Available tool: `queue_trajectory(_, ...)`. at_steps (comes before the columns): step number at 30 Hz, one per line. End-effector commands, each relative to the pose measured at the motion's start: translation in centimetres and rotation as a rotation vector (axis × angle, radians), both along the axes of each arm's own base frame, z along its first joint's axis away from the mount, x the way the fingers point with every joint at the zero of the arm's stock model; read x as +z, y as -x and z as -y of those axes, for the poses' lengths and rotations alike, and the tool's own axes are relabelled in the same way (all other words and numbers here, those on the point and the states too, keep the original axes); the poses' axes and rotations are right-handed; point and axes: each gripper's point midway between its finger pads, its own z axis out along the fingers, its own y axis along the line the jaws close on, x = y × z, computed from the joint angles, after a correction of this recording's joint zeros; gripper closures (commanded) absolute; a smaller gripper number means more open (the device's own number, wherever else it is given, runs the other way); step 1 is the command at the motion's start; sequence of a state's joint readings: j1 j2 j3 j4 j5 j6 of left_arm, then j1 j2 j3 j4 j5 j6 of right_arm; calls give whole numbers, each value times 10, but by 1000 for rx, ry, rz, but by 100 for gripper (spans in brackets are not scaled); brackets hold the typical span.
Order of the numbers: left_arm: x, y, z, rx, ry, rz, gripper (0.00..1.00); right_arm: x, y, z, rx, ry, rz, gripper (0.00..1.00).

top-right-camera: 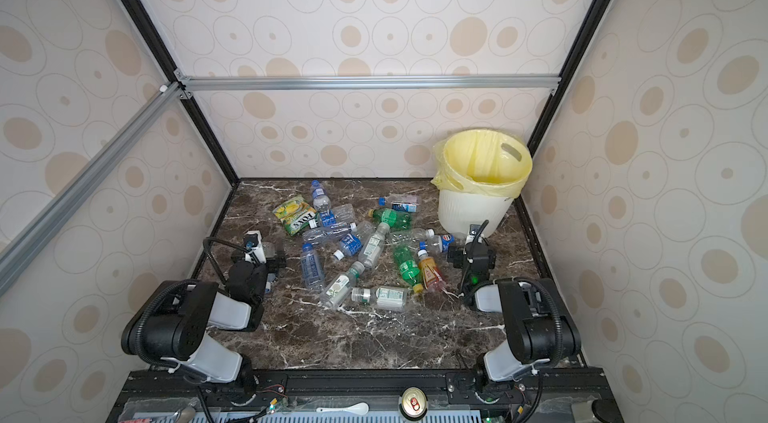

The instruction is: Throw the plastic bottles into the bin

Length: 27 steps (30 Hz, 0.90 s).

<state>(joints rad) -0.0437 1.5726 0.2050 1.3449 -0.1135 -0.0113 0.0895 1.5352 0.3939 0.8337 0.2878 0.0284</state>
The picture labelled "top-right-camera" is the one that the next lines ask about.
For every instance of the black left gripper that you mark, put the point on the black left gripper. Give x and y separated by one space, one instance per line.
273 263

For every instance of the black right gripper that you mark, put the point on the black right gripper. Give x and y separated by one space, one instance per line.
459 253

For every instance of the orange tea bottle white cap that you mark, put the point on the orange tea bottle white cap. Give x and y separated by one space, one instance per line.
432 278

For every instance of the clear bottle white green label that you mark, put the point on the clear bottle white green label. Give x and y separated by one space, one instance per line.
338 291

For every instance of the clear bottle blue label small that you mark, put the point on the clear bottle blue label small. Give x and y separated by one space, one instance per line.
348 246

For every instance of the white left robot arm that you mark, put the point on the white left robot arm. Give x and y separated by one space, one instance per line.
170 330

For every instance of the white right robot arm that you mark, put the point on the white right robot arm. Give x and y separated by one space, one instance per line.
539 330

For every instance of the yellow plastic bin liner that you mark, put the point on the yellow plastic bin liner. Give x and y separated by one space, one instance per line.
483 162

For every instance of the clear Pepsi bottle blue label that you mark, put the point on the clear Pepsi bottle blue label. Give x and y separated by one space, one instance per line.
436 244

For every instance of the green bottle yellow cap lower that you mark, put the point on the green bottle yellow cap lower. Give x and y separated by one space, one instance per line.
408 268

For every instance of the green bottle yellow cap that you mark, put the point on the green bottle yellow cap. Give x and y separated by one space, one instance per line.
396 220
408 268

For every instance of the green Fox's candy bag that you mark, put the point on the green Fox's candy bag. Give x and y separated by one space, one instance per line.
295 214

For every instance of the clear bottle blue cap far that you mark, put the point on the clear bottle blue cap far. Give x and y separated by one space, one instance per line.
409 203

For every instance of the green bottle yellow cap upper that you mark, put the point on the green bottle yellow cap upper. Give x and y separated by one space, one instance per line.
396 220

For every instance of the clear bottle green label bottom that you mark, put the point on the clear bottle green label bottom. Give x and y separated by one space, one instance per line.
382 297

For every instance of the clear bottle grey cap tall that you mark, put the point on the clear bottle grey cap tall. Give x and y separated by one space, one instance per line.
374 246

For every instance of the clear crushed bottle blue label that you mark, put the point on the clear crushed bottle blue label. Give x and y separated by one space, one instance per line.
344 213

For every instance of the drink can top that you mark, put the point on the drink can top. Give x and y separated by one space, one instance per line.
413 404

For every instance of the white plastic spoon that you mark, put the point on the white plastic spoon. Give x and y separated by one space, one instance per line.
359 409

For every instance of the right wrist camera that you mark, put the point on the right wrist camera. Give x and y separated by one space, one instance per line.
476 232

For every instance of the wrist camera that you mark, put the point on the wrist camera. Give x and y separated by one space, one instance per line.
476 232
254 249

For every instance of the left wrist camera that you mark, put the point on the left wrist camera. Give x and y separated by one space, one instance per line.
254 249

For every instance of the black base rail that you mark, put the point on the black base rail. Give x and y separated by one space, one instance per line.
295 390

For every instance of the horizontal aluminium rail back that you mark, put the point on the horizontal aluminium rail back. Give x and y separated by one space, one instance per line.
359 83

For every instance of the diagonal aluminium rail left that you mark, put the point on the diagonal aluminium rail left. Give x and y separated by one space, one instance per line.
22 251

